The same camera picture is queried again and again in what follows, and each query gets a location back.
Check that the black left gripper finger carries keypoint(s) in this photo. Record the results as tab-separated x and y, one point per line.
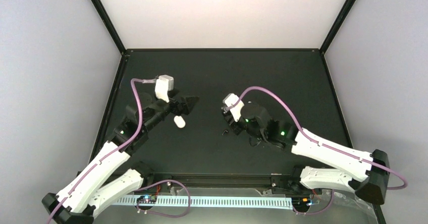
189	102
185	109

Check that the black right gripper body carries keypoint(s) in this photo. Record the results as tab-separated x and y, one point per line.
236	129

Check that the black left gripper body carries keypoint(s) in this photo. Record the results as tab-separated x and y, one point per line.
176	109

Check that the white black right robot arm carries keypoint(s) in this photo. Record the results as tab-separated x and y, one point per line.
358	172

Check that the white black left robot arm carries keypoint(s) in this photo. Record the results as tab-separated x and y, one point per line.
92	191

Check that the clear plastic sheet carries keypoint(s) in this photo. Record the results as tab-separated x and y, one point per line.
331	207

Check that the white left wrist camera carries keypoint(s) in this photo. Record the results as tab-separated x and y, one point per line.
163	85

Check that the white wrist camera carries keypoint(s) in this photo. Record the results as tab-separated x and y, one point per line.
233	105
163	85

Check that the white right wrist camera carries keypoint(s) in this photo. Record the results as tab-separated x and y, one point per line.
233	105

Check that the black front mounting rail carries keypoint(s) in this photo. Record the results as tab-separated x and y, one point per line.
220	182

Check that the white slotted cable duct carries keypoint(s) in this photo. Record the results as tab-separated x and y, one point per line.
207	201

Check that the black left rear frame post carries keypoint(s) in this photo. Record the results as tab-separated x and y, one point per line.
109	25

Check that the black frame post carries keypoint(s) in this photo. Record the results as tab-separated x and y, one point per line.
109	25
339	20

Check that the black right rear frame post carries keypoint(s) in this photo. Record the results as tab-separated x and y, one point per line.
339	20

